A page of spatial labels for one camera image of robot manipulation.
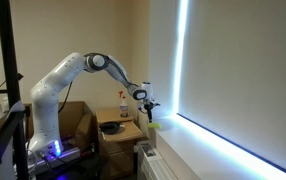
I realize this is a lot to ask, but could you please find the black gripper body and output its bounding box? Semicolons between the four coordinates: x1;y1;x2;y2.
138;100;159;114

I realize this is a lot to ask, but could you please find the yellow sponge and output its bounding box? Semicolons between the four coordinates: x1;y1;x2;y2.
147;123;161;129

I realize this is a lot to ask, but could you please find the dark blue bowl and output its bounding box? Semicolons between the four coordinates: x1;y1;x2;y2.
99;122;120;135

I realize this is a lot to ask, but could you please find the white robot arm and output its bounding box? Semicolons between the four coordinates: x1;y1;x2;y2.
27;52;159;156

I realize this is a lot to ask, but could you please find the open top wooden drawer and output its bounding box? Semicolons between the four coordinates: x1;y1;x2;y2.
99;121;143;142

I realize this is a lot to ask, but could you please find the spray bottle red nozzle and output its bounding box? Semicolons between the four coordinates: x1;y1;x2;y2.
119;91;128;118

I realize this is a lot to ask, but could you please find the light wood nightstand cabinet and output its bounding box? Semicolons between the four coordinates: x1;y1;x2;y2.
96;108;140;180

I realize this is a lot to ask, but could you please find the brown leather armchair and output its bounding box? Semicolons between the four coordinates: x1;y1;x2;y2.
0;100;99;158

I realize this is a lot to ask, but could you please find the white roller blind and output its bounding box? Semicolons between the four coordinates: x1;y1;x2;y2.
178;0;286;170

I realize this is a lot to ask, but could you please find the black tripod pole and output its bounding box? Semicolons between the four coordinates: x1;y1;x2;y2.
0;0;29;180

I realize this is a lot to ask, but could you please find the white wall radiator heater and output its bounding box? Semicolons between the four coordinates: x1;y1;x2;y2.
137;141;177;180

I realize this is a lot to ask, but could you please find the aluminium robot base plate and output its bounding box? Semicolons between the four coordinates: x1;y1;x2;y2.
27;147;80;175

